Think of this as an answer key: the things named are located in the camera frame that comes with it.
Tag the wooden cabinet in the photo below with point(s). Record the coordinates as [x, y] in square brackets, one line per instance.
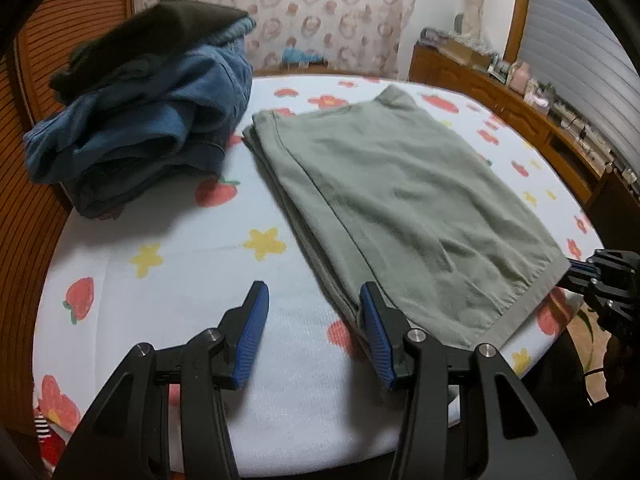
[480, 95]

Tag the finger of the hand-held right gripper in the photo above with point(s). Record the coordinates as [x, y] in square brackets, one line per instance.
[582, 268]

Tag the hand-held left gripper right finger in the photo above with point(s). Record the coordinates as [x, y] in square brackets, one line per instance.
[377, 340]

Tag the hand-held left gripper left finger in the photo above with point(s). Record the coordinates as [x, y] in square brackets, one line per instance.
[250, 340]

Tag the white tissue box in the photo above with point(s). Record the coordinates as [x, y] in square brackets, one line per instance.
[540, 99]

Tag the black folded pants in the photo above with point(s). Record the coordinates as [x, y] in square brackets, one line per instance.
[150, 30]

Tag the white fruit printed blanket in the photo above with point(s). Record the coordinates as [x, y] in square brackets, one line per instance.
[175, 280]

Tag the wooden slatted wardrobe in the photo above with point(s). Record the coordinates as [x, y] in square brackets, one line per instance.
[30, 185]

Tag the pink thermos jug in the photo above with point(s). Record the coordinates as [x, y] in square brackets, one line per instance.
[520, 76]

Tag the striped cloth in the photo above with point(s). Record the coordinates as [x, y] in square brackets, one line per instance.
[44, 432]

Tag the blue cloth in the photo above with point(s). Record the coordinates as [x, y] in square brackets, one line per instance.
[302, 55]

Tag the cardboard box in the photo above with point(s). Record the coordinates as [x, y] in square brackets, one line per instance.
[465, 50]

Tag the plastic packet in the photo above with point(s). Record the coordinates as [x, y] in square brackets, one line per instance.
[435, 35]

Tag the dark denim jeans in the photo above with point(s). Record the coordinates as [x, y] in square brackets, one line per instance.
[150, 180]

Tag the grey window blind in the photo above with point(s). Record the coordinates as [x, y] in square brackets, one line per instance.
[585, 50]

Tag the blue denim jeans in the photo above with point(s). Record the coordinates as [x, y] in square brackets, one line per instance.
[150, 115]

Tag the green pants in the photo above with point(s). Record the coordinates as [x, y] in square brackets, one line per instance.
[400, 185]

